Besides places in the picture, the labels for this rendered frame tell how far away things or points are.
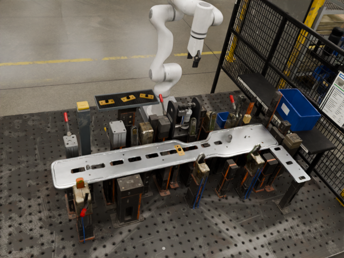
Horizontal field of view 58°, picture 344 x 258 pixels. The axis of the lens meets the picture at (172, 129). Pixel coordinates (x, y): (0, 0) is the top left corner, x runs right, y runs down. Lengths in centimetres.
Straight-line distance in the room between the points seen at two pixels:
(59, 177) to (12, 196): 44
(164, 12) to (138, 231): 130
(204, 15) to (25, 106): 262
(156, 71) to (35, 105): 200
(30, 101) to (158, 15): 224
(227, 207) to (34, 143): 135
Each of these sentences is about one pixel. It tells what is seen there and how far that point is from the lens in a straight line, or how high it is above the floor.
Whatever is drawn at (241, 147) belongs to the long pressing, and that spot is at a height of 100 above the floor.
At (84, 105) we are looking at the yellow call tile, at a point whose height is 116.
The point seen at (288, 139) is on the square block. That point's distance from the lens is 209.
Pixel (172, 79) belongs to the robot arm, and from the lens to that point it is 215.
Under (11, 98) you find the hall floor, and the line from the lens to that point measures 392.
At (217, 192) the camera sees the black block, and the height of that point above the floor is 72.
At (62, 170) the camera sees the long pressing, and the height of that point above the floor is 100.
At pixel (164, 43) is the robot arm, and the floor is 138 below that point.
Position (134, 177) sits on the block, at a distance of 161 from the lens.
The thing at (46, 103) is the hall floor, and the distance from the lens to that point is 377.
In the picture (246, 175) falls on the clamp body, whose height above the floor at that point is 88.
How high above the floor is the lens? 228
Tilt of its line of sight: 41 degrees down
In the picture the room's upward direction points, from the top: 11 degrees clockwise
